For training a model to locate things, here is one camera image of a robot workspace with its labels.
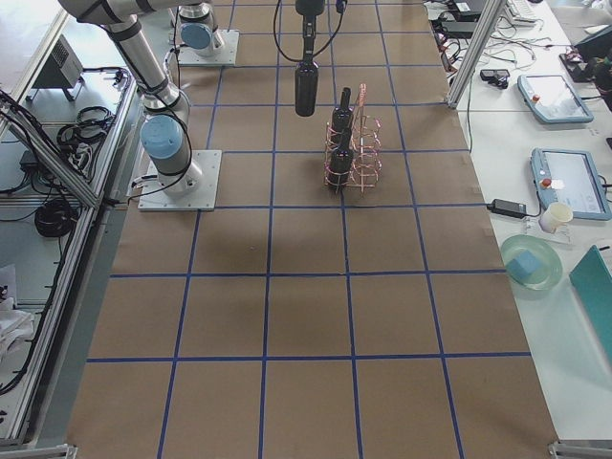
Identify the black wine bottle in basket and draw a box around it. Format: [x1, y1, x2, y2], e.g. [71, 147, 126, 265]
[330, 87, 353, 144]
[326, 128, 354, 192]

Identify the near teach pendant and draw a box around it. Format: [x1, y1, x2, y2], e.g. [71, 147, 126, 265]
[530, 148, 611, 221]

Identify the green glass bowl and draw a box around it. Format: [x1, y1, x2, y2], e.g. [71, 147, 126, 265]
[500, 234, 563, 291]

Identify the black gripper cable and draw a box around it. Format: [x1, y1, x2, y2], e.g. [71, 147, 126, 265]
[272, 0, 348, 63]

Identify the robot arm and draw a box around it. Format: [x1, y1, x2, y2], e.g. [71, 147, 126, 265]
[60, 0, 324, 150]
[178, 1, 224, 56]

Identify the black power brick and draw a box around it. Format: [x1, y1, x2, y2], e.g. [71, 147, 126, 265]
[487, 199, 527, 219]

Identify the grey control box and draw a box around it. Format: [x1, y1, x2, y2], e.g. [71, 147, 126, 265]
[26, 34, 83, 101]

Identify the white paper cup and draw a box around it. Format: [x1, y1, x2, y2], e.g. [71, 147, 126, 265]
[538, 202, 574, 233]

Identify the blue sponge block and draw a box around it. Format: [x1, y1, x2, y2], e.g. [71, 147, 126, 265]
[506, 251, 545, 284]

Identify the coiled black cable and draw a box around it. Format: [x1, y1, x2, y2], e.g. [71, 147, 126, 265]
[33, 196, 79, 239]

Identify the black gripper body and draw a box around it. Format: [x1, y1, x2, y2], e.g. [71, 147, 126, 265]
[295, 0, 325, 17]

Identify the teach pendant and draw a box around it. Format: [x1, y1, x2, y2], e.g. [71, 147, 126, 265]
[530, 148, 611, 221]
[516, 75, 594, 124]

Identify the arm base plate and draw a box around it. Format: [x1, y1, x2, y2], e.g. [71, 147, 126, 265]
[179, 29, 239, 67]
[138, 150, 222, 211]

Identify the far teach pendant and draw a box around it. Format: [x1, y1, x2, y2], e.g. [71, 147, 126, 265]
[516, 75, 594, 124]

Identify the teal folder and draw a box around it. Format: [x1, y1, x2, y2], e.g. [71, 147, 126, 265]
[570, 245, 611, 359]

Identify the black wine bottle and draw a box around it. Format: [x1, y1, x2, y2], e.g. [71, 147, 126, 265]
[330, 87, 353, 144]
[295, 47, 318, 118]
[326, 128, 354, 192]

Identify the aluminium frame post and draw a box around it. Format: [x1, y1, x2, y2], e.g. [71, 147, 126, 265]
[446, 0, 506, 109]

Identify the copper wire wine basket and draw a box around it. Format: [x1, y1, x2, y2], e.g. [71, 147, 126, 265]
[324, 82, 382, 194]

